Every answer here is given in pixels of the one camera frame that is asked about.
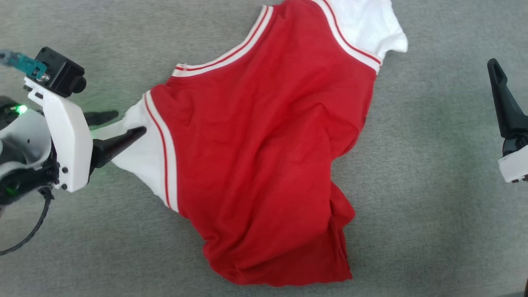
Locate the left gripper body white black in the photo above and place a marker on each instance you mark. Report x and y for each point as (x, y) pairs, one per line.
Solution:
(68, 136)

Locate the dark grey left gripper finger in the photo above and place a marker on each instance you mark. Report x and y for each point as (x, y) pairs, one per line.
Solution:
(115, 144)
(101, 116)

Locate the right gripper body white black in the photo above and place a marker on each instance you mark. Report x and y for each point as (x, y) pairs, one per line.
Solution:
(515, 163)

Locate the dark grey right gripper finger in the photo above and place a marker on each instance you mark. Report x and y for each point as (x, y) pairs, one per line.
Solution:
(505, 107)

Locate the red white jersey shirt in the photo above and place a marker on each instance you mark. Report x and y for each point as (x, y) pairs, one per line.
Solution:
(255, 144)

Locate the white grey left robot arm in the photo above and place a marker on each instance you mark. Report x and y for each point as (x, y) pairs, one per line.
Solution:
(22, 140)

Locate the grey fabric sofa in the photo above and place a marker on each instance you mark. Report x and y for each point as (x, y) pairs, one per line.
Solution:
(433, 206)

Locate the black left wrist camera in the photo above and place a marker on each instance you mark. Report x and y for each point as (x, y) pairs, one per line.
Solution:
(60, 72)

